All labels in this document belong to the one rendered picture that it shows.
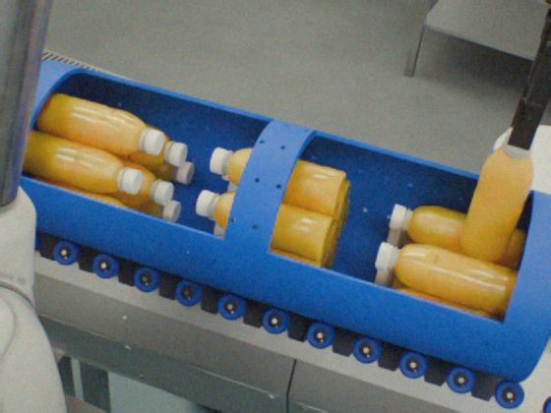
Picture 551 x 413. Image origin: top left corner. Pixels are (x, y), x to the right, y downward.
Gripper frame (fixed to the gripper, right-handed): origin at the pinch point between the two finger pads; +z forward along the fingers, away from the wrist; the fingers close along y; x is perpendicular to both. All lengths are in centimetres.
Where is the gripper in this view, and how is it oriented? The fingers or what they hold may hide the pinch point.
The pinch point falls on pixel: (527, 116)
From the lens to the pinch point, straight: 106.9
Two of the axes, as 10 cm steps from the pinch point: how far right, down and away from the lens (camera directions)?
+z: -1.1, 7.6, 6.4
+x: -9.4, -2.9, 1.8
